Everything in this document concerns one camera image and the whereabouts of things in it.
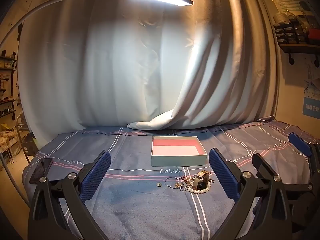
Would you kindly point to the black smartphone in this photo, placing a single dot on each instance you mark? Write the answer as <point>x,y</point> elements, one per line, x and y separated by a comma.
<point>41,170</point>

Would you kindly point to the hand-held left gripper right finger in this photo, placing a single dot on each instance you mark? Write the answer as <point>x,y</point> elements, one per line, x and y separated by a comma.
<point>222,177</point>

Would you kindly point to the blue striped bedsheet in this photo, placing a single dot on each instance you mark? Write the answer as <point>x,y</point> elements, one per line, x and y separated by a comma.
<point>140,212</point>

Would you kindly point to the light blue curtain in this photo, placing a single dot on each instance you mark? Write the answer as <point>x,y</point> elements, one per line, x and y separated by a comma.
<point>112,67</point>

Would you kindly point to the metal frame chair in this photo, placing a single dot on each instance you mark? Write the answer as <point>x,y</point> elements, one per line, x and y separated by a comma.
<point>25,135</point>

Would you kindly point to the wooden wall shelf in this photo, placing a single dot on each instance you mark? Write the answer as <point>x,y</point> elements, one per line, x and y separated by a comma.
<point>300,47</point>

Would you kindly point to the light blue box pink inside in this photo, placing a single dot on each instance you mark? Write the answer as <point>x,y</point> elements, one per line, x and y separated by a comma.
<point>178,160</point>

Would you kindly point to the red box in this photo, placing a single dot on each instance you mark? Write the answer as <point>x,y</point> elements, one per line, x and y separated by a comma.
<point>314,36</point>

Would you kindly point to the grey curved tube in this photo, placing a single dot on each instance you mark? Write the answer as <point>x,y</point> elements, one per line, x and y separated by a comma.
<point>11,180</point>

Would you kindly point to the blue wall poster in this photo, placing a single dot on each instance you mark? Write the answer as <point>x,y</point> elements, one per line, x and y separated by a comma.
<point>312,100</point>

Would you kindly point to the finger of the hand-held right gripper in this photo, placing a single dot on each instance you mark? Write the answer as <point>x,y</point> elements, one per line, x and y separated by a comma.
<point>298,141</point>
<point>262,163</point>

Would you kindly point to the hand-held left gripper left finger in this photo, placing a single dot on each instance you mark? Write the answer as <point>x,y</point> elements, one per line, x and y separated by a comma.
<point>96,175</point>

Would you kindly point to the dark shelf rack with trinkets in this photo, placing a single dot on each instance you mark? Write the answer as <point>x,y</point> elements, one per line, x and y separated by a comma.
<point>7,85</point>

